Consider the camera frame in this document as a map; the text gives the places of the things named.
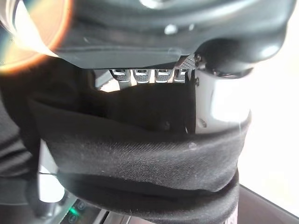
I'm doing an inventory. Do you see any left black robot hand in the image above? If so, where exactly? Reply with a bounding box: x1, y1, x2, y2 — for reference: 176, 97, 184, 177
53, 0, 295, 136

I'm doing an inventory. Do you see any dark grey washing machine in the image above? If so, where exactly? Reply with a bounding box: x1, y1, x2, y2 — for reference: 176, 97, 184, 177
35, 139, 299, 224

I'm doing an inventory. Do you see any black garment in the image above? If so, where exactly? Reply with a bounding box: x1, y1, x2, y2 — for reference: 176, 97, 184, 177
0, 57, 254, 224

